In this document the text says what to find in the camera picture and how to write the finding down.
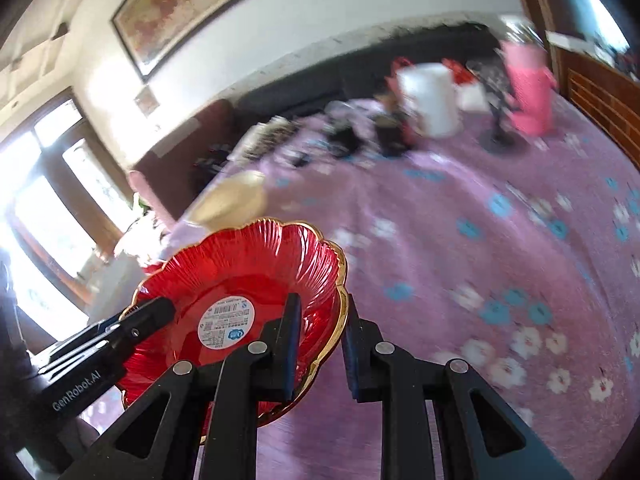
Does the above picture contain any red plastic bag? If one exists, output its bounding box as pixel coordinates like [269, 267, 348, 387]
[387, 56, 476, 106]

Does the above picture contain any purple floral tablecloth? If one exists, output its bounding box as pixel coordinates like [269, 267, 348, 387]
[80, 95, 640, 480]

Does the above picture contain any black power adapter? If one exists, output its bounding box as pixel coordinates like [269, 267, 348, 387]
[327, 127, 362, 157]

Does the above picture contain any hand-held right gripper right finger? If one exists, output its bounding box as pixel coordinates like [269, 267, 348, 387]
[341, 294, 576, 480]

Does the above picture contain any wooden glass door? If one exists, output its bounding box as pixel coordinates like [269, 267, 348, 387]
[0, 87, 131, 341]

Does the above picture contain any red scalloped plate white label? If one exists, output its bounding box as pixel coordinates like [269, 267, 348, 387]
[117, 217, 349, 446]

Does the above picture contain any maroon armchair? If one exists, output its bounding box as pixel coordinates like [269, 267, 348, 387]
[127, 99, 241, 221]

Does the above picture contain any small wall picture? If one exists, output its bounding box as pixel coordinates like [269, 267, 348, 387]
[134, 86, 160, 113]

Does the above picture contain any black stand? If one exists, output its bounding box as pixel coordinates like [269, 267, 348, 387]
[477, 95, 523, 153]

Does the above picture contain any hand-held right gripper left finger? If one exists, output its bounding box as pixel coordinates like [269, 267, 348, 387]
[70, 294, 303, 480]

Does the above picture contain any leopard print pouch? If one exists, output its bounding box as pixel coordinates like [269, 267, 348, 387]
[240, 117, 297, 161]

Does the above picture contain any large framed painting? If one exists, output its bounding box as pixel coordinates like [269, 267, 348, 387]
[111, 0, 321, 81]

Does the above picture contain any pink pitcher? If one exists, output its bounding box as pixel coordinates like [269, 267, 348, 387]
[502, 40, 558, 136]

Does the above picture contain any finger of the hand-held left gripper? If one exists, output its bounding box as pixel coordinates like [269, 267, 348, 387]
[39, 297, 177, 377]
[49, 309, 130, 362]

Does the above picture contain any cream plastic bowl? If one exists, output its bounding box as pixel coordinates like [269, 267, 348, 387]
[187, 170, 268, 228]

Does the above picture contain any wooden cabinet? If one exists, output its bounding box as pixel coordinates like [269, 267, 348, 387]
[545, 30, 640, 171]

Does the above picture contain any black sofa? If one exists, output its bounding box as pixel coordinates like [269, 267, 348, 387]
[235, 22, 506, 121]

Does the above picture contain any white bucket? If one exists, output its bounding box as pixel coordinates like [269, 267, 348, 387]
[397, 62, 463, 138]

